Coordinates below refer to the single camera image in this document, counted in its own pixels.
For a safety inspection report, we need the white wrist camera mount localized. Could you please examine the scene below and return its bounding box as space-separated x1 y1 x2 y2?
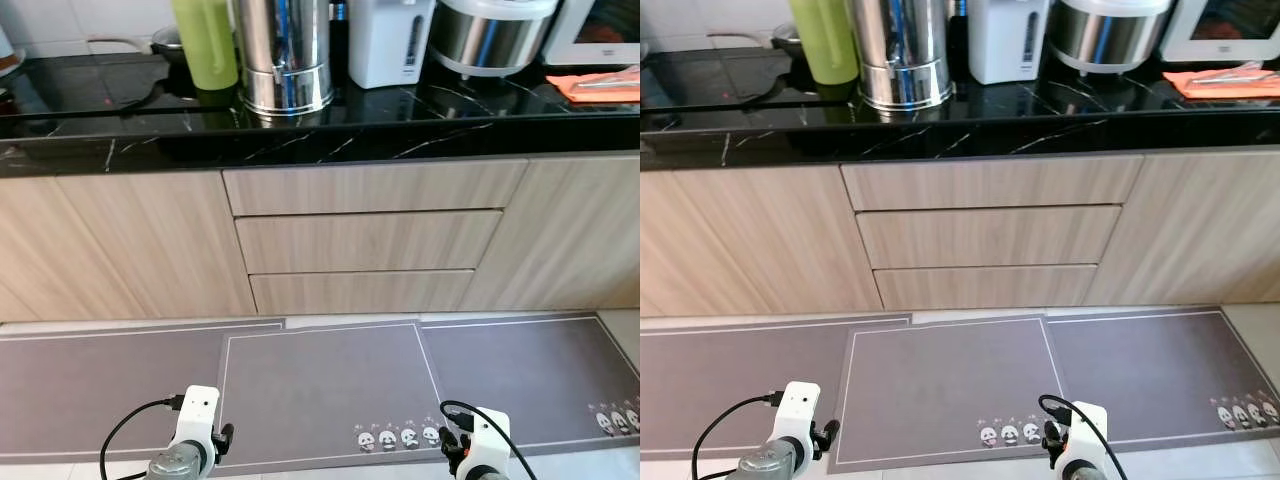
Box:
173 385 222 453
778 381 824 449
463 406 513 480
1058 401 1110 480

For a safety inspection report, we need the grey white-bordered floor mat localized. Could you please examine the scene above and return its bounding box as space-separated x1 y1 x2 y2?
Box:
828 315 1076 474
640 315 913 459
208 320 471 477
418 312 641 449
1043 308 1280 446
0 318 287 463

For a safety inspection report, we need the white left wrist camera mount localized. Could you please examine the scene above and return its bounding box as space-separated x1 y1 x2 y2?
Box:
778 381 824 449
173 385 222 453

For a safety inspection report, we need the white electric thermo pot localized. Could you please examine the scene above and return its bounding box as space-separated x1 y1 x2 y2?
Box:
347 0 437 90
967 0 1051 86

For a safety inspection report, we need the green plastic jug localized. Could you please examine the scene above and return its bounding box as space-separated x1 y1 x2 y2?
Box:
788 0 861 86
169 0 240 92

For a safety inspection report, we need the stainless steel water urn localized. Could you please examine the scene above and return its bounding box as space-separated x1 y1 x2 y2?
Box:
848 0 954 112
231 0 337 118

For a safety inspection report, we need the silver rice cooker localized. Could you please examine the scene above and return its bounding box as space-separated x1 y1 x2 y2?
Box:
429 0 560 79
1046 0 1173 76

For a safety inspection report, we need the steel kitchen utensil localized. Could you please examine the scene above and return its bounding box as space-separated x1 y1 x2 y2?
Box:
1190 62 1266 87
573 66 641 91

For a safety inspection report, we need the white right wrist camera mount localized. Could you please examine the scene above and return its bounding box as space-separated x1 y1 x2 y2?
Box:
1058 401 1110 480
463 406 513 480

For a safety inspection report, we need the orange cloth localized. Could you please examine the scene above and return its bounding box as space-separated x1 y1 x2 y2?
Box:
1162 66 1280 100
545 68 641 105

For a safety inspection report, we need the black glass induction cooktop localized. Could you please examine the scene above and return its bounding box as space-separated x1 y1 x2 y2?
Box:
0 52 173 119
640 50 801 111

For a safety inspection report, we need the light wood drawer front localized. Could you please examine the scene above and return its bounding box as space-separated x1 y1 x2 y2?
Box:
248 269 477 316
872 263 1099 311
222 158 530 217
840 154 1145 212
234 209 505 276
855 204 1124 270

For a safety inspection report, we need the light wood cabinet door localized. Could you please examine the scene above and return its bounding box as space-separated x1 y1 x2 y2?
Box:
640 172 763 319
672 164 885 316
55 170 257 320
458 152 641 312
1083 148 1280 307
0 176 147 323

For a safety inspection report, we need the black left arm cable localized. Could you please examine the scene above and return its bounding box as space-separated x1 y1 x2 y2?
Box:
98 395 188 480
690 393 787 480

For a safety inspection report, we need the white microwave oven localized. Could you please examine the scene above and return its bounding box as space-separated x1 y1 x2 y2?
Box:
1160 0 1280 64
542 0 641 67

